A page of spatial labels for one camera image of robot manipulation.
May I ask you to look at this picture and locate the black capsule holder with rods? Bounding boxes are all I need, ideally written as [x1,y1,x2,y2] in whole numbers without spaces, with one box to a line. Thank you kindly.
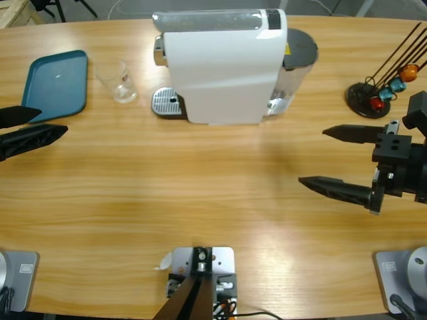
[346,21,427,119]

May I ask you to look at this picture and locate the orange coffee capsule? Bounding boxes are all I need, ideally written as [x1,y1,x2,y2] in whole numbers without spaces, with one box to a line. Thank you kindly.
[399,63,420,83]

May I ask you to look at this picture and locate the teal plastic tray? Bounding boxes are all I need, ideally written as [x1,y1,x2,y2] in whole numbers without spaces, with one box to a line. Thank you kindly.
[21,49,89,125]

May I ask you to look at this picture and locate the clear glass cup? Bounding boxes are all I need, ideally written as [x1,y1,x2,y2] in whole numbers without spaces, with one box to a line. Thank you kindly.
[95,59,139,104]

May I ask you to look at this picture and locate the white capsule coffee machine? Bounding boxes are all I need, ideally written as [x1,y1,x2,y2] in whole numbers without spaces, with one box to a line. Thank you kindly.
[151,8,288,127]

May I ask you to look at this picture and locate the white mount block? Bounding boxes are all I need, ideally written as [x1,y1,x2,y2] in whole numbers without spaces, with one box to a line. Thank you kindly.
[166,245,238,316]

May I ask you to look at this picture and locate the white tape tab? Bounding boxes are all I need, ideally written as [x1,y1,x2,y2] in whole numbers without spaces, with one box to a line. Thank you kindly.
[153,251,173,271]

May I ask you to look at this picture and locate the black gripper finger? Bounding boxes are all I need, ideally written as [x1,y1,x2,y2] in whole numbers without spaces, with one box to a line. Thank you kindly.
[0,124,69,163]
[0,105,43,129]

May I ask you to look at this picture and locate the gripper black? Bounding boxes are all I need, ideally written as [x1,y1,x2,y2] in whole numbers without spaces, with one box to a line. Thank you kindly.
[298,119,427,216]

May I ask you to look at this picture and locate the clear water tank dark lid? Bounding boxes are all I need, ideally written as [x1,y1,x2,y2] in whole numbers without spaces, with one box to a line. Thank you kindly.
[265,28,320,117]

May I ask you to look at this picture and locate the metal drip tray grille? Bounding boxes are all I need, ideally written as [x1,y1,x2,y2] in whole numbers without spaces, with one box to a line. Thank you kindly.
[151,86,187,120]

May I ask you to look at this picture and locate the black tripod legs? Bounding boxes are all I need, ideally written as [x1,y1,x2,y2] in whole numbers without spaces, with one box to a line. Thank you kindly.
[31,0,99,23]

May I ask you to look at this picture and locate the orange cable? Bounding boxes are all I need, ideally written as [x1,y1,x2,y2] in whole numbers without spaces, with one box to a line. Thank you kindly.
[213,298,238,316]

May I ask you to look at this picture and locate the black base cable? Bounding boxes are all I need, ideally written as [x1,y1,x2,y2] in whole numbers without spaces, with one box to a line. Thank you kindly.
[0,287,16,314]
[390,293,418,320]

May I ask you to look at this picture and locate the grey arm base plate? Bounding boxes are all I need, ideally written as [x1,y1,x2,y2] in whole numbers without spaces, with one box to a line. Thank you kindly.
[372,245,427,314]
[0,250,40,313]

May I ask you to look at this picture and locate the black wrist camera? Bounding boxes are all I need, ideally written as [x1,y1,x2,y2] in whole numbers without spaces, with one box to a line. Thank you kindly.
[402,91,427,139]

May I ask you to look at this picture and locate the black cable by mount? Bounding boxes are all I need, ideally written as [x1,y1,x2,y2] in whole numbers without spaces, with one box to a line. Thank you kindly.
[233,311,284,320]

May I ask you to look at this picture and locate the white cable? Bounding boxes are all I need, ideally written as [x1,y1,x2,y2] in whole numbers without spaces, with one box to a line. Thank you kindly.
[106,0,157,19]

